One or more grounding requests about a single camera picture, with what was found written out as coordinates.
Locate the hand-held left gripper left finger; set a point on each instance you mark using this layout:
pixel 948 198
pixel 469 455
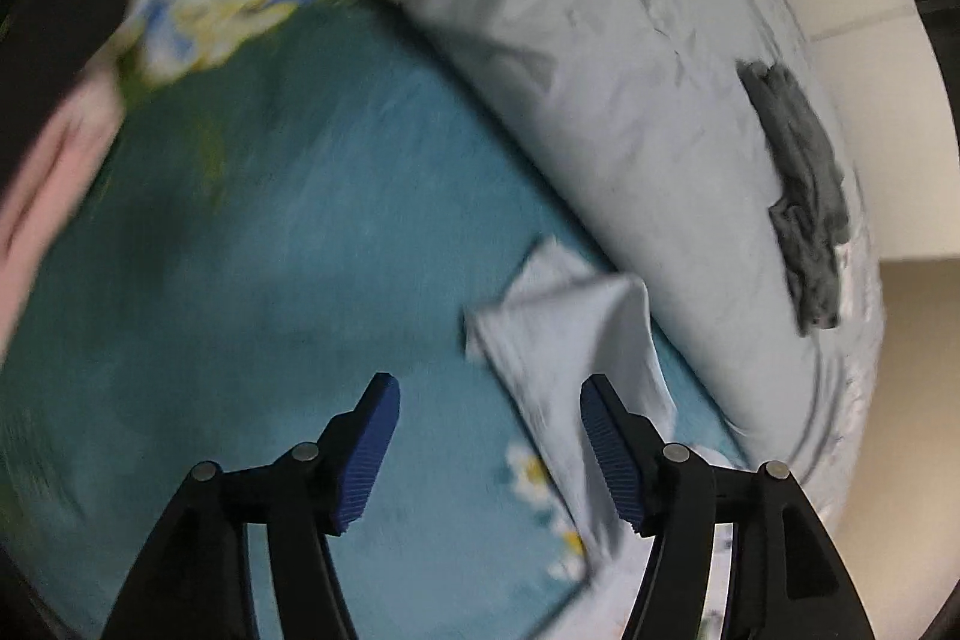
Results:
pixel 367 452

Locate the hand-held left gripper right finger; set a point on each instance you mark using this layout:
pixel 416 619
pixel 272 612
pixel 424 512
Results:
pixel 609 456

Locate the light blue shirt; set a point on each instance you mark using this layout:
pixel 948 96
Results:
pixel 570 325

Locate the blue floral blanket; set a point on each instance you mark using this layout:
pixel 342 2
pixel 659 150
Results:
pixel 300 235

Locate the dark grey crumpled cloth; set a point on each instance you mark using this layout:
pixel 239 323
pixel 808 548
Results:
pixel 802 190

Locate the pink folded garment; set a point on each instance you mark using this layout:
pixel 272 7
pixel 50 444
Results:
pixel 52 175

